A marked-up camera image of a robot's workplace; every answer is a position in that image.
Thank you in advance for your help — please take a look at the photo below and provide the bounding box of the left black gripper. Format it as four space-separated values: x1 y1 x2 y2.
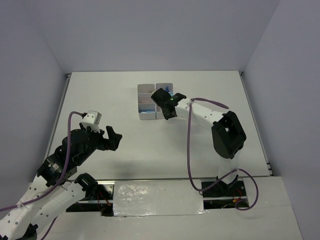
76 121 123 165

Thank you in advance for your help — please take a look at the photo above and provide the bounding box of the blue correction tape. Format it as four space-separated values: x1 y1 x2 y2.
139 110 156 114

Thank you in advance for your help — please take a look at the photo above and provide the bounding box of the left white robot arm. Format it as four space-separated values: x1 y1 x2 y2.
0 126 123 240

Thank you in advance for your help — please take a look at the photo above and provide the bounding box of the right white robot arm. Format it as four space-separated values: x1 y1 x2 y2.
151 88 247 196

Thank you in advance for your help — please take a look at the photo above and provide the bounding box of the left white divided container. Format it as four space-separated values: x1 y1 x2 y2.
137 83 157 121

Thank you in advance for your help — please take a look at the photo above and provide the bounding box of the silver foil panel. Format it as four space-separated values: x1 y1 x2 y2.
113 180 205 217

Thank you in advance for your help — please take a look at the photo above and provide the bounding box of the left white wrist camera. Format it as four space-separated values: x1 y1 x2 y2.
80 110 102 133

